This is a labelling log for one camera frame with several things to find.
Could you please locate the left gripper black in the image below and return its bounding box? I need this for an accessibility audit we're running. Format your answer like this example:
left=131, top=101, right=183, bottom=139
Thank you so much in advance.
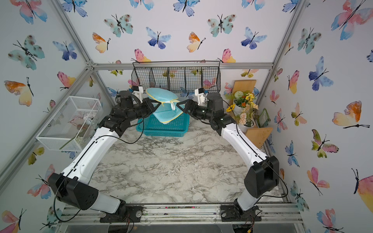
left=125, top=98, right=161, bottom=123

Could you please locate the aluminium front rail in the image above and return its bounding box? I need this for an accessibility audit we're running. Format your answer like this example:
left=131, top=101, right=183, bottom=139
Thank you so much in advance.
left=58, top=203, right=303, bottom=227

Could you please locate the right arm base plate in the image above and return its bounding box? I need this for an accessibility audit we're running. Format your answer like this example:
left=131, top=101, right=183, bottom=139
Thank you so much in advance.
left=220, top=204, right=262, bottom=222

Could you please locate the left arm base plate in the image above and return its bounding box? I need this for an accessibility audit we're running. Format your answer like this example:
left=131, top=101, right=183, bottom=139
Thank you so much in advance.
left=100, top=205, right=143, bottom=223

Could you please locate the teal plastic basket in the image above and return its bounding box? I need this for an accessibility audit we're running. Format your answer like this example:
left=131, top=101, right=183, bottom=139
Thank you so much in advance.
left=136, top=113, right=189, bottom=137

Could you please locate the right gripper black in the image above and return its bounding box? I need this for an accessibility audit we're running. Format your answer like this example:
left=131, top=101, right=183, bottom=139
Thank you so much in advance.
left=178, top=99, right=216, bottom=122

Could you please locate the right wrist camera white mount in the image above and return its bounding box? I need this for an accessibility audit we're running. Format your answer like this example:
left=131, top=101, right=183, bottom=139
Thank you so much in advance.
left=195, top=87, right=207, bottom=107

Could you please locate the black wire wall basket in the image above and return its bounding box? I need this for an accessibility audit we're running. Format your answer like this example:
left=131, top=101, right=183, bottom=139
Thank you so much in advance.
left=129, top=60, right=221, bottom=93

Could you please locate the large white flower pot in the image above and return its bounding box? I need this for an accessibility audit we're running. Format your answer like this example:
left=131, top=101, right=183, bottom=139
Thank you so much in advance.
left=225, top=91, right=256, bottom=116

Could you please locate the white mesh wall box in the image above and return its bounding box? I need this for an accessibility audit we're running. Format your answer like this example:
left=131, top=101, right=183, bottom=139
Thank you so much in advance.
left=36, top=96, right=103, bottom=152

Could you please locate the small white flower pot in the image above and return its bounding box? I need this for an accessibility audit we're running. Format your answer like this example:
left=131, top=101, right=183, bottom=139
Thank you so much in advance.
left=239, top=103, right=258, bottom=133

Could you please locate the green framed small sign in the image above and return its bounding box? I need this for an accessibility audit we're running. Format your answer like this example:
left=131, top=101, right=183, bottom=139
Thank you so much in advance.
left=258, top=108, right=271, bottom=128

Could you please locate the teal mesh laundry bag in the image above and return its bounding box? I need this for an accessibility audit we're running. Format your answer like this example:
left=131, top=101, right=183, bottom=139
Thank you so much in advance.
left=146, top=87, right=183, bottom=124

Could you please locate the wooden shelf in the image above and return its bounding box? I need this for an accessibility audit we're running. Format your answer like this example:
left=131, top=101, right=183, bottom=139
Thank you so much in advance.
left=229, top=80, right=273, bottom=148

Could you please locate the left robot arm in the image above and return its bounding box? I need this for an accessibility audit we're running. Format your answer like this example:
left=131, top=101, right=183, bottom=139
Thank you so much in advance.
left=48, top=91, right=161, bottom=217

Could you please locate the yellow sunflower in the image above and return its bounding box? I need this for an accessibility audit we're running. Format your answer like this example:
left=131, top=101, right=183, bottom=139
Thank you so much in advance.
left=226, top=104, right=236, bottom=112

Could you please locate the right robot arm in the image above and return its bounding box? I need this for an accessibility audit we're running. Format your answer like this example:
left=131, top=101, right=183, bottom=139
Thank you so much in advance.
left=176, top=93, right=280, bottom=211

